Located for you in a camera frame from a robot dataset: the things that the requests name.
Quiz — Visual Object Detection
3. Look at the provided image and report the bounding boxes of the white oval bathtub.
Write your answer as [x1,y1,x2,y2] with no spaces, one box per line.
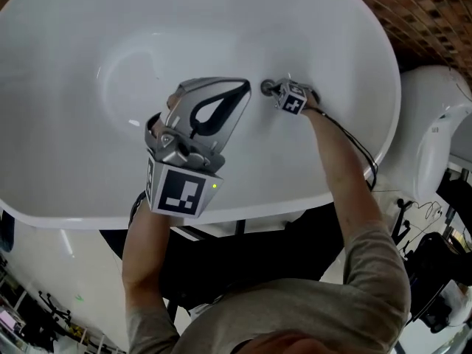
[0,0,403,232]

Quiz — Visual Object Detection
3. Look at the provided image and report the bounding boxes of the person's right forearm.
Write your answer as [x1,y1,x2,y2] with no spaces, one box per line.
[300,86,386,261]

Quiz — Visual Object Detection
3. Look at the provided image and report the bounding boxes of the person's black trousers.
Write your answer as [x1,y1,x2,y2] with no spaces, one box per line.
[98,212,347,309]

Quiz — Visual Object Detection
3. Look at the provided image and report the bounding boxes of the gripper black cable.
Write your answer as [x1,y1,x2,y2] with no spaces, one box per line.
[319,108,380,193]
[127,190,147,229]

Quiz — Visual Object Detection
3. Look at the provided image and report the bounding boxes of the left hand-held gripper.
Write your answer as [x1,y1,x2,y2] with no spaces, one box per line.
[144,77,254,218]

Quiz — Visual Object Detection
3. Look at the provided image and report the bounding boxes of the white egg-shaped toilet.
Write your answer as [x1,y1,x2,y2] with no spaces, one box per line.
[400,64,472,201]

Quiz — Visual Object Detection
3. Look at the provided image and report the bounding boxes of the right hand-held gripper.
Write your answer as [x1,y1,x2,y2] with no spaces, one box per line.
[271,79,308,117]

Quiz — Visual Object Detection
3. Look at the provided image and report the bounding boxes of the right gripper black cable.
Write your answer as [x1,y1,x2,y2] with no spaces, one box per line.
[319,108,380,193]

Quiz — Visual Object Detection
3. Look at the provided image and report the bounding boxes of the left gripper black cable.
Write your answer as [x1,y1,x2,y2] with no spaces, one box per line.
[127,190,147,229]

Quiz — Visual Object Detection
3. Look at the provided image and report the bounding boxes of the person's grey shirt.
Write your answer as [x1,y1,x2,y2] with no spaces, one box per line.
[125,219,412,354]

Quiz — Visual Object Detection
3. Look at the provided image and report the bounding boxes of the person's left forearm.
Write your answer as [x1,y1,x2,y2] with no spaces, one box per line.
[121,206,174,313]

